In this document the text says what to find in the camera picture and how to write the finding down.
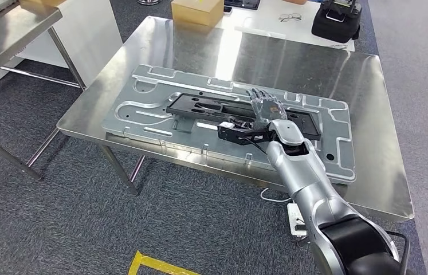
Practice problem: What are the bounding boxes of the cardboard box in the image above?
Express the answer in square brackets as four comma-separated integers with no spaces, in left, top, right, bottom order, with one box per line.
[171,0,225,28]
[19,0,66,16]

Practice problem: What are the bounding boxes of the black tablet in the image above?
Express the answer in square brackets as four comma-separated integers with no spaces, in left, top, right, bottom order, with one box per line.
[224,0,261,11]

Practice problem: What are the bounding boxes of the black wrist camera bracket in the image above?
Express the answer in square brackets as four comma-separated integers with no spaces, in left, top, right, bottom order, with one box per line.
[217,120,272,147]

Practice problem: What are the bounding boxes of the steel workbench table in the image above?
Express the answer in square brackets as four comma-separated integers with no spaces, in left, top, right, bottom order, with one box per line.
[56,15,415,223]

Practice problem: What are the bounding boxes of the steel side table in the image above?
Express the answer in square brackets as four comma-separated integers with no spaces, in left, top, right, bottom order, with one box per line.
[0,0,87,182]

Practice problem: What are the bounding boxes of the eyeglasses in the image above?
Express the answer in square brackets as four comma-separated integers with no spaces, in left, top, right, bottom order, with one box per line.
[278,12,303,23]

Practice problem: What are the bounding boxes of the white power strip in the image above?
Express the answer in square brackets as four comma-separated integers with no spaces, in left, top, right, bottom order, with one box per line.
[286,203,309,238]

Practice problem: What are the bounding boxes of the white table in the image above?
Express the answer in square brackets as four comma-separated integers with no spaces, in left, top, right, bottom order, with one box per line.
[215,0,356,52]

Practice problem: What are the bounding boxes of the black plastic panel part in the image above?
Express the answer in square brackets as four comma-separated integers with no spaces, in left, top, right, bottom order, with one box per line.
[166,93,321,142]

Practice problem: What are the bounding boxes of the black bag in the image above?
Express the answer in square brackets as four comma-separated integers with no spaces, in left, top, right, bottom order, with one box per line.
[311,0,363,44]

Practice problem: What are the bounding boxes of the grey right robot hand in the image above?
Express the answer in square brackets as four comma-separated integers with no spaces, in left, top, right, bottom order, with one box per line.
[246,88,288,132]

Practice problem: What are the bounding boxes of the white cabinet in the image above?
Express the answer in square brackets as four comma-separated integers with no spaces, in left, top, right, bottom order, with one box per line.
[0,0,123,89]

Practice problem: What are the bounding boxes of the white power cable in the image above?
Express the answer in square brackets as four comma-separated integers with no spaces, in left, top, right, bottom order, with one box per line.
[260,187,292,203]

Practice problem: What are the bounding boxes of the yellow floor tape square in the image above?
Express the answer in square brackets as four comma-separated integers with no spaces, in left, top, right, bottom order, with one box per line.
[127,250,201,275]

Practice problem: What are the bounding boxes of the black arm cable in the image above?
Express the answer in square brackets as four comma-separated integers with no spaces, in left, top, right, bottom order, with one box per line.
[244,138,268,155]

